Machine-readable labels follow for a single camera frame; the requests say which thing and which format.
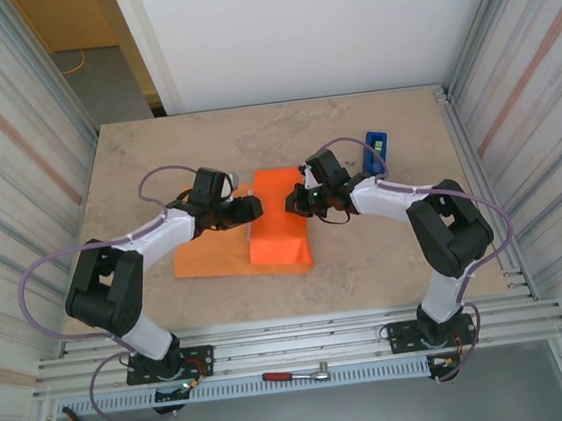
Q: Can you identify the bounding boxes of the orange wrapping paper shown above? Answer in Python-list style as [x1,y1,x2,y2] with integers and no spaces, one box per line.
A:
[163,164,316,288]

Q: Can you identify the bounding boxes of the blue tape dispenser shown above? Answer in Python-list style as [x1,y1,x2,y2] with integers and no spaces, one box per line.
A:
[357,129,393,179]

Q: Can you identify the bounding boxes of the aluminium mounting rails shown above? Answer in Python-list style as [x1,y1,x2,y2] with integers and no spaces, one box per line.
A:
[27,289,562,401]

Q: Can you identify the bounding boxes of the aluminium side extrusion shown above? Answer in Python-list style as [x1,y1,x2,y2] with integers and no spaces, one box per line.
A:
[432,75,541,310]

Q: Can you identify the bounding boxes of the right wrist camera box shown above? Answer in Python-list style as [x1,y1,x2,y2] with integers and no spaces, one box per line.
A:
[298,163,321,192]

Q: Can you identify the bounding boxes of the white door frame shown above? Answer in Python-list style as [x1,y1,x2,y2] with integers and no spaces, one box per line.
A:
[110,0,185,121]

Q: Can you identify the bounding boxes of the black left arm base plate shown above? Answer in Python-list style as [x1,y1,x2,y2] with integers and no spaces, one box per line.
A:
[123,343,217,388]

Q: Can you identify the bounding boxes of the left base power wires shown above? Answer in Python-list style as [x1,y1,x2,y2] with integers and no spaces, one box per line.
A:
[181,356,216,390]

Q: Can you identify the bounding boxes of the base power wires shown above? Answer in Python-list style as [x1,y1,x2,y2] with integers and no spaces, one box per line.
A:
[424,336,467,373]
[181,356,216,390]

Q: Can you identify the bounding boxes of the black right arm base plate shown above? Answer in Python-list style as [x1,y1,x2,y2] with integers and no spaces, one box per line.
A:
[385,311,480,356]

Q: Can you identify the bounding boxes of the red-handled ratchet wrench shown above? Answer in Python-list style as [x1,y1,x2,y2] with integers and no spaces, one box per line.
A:
[260,360,332,387]

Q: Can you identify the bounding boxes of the white slotted cable duct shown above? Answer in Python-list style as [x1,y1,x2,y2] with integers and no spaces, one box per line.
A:
[53,355,433,419]

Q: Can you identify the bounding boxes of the orange floor cable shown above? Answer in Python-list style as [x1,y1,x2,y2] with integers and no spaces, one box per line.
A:
[58,48,90,77]

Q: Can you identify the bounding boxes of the right base power wires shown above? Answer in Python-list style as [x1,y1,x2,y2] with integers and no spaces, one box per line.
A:
[424,336,467,373]

